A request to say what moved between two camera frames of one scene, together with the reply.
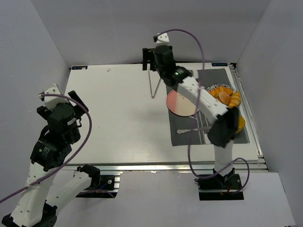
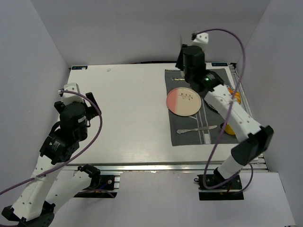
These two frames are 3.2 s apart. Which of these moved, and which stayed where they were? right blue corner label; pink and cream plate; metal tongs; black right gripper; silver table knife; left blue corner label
Moved: metal tongs; black right gripper
Stayed: left blue corner label; silver table knife; right blue corner label; pink and cream plate
